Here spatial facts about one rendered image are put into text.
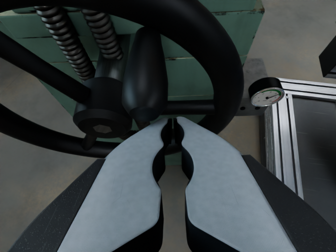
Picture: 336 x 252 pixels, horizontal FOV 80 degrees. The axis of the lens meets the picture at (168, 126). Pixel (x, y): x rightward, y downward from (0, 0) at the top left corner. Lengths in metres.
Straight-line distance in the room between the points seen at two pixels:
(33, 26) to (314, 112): 1.04
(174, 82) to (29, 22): 0.29
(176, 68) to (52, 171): 0.93
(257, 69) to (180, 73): 0.20
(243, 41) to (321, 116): 0.76
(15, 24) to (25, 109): 1.21
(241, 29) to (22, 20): 0.30
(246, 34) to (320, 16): 1.66
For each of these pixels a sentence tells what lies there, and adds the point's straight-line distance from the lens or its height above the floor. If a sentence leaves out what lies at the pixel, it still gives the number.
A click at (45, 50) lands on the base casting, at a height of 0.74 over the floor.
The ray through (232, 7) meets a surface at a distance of 0.36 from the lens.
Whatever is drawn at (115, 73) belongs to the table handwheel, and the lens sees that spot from 0.24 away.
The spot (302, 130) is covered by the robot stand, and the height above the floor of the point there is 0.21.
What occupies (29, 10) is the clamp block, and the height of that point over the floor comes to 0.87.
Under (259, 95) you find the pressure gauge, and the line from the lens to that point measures 0.44.
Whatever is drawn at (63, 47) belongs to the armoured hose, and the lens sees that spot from 0.26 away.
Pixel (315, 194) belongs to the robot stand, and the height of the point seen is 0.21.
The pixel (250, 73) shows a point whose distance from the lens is 0.53.
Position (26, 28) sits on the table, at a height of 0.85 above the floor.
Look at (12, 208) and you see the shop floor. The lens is 1.27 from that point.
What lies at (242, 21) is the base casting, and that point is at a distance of 0.38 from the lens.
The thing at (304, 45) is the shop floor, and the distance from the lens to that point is 1.74.
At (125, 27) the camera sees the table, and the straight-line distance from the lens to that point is 0.25.
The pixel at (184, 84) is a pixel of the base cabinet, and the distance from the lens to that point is 0.47.
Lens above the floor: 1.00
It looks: 62 degrees down
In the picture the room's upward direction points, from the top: 5 degrees counter-clockwise
